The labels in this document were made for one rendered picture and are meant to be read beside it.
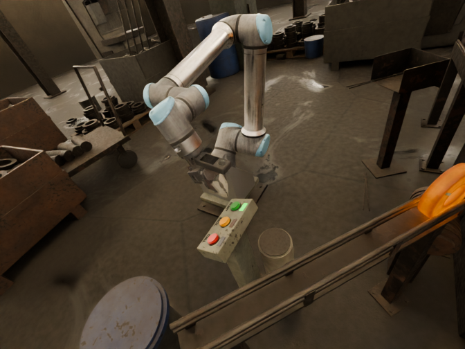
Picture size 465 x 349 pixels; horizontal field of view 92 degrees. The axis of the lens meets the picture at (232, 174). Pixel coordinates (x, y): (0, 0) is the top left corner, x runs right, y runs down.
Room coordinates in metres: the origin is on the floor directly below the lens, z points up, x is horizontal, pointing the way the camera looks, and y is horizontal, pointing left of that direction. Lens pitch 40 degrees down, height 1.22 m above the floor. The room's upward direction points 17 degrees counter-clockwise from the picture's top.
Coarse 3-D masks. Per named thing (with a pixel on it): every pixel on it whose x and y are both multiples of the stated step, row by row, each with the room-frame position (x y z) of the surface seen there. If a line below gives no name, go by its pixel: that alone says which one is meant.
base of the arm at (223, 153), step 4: (216, 148) 1.23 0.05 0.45; (220, 148) 1.21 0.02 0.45; (212, 152) 1.23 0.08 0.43; (216, 152) 1.20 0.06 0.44; (220, 152) 1.19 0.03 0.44; (224, 152) 1.18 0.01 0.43; (228, 152) 1.18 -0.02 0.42; (232, 152) 1.19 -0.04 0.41; (220, 156) 1.16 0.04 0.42; (224, 156) 1.16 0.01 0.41; (228, 156) 1.16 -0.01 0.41; (232, 156) 1.18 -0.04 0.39; (228, 160) 1.14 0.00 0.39; (232, 160) 1.16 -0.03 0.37; (232, 164) 1.14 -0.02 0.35
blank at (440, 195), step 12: (456, 168) 0.31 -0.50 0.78; (444, 180) 0.30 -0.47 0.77; (456, 180) 0.28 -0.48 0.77; (432, 192) 0.29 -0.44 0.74; (444, 192) 0.28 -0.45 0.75; (456, 192) 0.30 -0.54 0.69; (420, 204) 0.30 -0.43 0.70; (432, 204) 0.27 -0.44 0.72; (444, 204) 0.29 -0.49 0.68; (432, 216) 0.27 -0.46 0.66
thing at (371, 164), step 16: (416, 48) 1.16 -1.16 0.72; (384, 64) 1.21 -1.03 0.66; (400, 64) 1.20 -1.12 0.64; (416, 64) 1.12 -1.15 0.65; (432, 64) 0.94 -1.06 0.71; (384, 80) 1.16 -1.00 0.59; (400, 80) 1.10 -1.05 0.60; (416, 80) 0.95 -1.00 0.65; (432, 80) 0.94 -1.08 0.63; (400, 96) 1.03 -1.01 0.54; (400, 112) 1.03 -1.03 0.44; (400, 128) 1.02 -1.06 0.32; (384, 144) 1.06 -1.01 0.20; (368, 160) 1.15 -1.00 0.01; (384, 160) 1.03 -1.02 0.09; (384, 176) 0.96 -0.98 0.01
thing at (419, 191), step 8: (416, 192) 0.46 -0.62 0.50; (424, 192) 0.43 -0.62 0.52; (448, 224) 0.30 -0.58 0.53; (456, 224) 0.30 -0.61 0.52; (448, 232) 0.28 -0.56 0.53; (456, 232) 0.28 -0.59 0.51; (440, 240) 0.27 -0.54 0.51; (448, 240) 0.27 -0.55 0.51; (456, 240) 0.26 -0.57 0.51; (432, 248) 0.28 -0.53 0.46; (440, 248) 0.27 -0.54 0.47; (448, 248) 0.26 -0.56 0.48; (456, 248) 0.25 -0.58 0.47; (392, 256) 0.41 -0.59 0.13; (392, 264) 0.39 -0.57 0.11; (416, 272) 0.33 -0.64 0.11
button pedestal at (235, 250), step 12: (228, 204) 0.60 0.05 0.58; (240, 204) 0.56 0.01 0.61; (252, 204) 0.54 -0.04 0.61; (228, 216) 0.53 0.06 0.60; (240, 216) 0.50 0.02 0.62; (252, 216) 0.51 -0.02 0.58; (216, 228) 0.50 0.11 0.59; (228, 228) 0.47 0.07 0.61; (240, 228) 0.47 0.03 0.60; (204, 240) 0.47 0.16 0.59; (228, 240) 0.42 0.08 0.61; (240, 240) 0.49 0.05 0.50; (204, 252) 0.43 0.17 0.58; (216, 252) 0.39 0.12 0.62; (228, 252) 0.40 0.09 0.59; (240, 252) 0.47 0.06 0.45; (252, 252) 0.52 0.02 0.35; (228, 264) 0.49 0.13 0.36; (240, 264) 0.45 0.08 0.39; (252, 264) 0.50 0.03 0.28; (240, 276) 0.46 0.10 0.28; (252, 276) 0.48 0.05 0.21
